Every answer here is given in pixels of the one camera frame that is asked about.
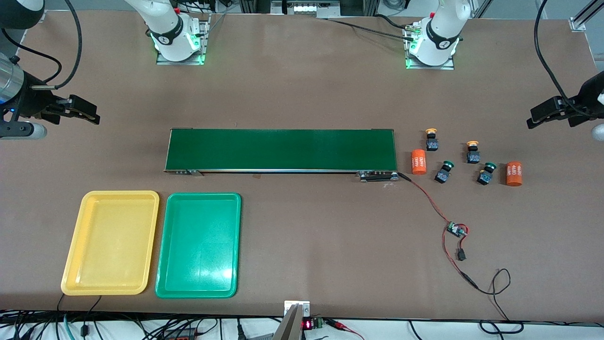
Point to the green conveyor belt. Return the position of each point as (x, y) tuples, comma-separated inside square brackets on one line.
[(283, 148)]

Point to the yellow plastic tray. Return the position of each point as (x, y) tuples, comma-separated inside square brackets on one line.
[(111, 241)]

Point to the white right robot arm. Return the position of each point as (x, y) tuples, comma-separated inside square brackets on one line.
[(165, 26)]

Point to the red clip lead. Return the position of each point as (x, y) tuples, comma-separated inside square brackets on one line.
[(342, 326)]

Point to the small green circuit board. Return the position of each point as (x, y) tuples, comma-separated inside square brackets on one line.
[(456, 229)]

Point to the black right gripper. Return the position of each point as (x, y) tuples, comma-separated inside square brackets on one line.
[(34, 103)]

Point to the green push button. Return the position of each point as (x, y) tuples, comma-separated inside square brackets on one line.
[(484, 177), (442, 176)]

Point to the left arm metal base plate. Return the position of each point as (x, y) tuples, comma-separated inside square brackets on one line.
[(448, 65)]

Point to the orange 4680 cylinder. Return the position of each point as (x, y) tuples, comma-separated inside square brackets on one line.
[(514, 174), (418, 162)]

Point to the small black plug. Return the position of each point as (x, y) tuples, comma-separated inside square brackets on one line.
[(461, 255)]

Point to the silver mount bracket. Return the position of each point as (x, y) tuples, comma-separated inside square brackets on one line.
[(304, 307)]

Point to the equipment rack behind table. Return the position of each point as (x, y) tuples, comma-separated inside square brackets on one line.
[(306, 8)]

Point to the red LED display module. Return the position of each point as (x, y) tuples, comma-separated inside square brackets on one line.
[(307, 324)]

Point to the green plastic tray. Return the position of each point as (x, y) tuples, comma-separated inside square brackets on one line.
[(198, 255)]

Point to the grey mount bar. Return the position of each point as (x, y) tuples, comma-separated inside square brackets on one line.
[(288, 328)]

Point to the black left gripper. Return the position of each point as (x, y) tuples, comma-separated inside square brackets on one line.
[(586, 100)]

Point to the yellow push button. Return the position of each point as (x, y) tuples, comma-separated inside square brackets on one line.
[(432, 143), (473, 156)]

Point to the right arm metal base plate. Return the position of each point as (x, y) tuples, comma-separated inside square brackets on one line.
[(203, 52)]

